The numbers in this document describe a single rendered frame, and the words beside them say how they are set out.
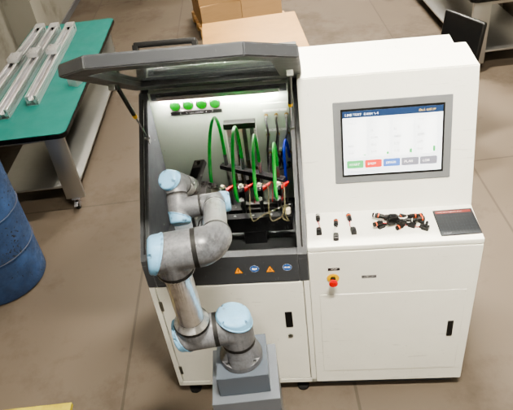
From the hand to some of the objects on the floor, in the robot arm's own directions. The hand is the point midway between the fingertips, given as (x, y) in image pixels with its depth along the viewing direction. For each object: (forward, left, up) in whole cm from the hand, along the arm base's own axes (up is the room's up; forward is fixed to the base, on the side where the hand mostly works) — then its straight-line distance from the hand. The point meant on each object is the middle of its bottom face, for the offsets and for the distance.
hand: (215, 189), depth 232 cm
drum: (+99, +162, -122) cm, 226 cm away
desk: (+220, -24, -122) cm, 253 cm away
